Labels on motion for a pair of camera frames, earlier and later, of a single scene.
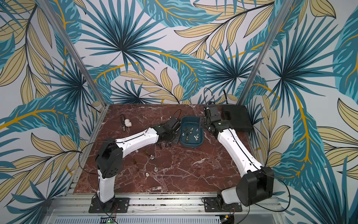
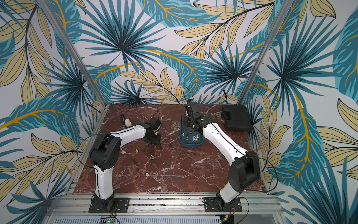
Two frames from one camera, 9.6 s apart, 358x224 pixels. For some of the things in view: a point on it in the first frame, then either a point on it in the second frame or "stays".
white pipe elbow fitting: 127,123 stays
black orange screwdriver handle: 123,122 stays
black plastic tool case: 238,116 stays
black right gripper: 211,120 to 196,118
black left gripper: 176,140 to 156,142
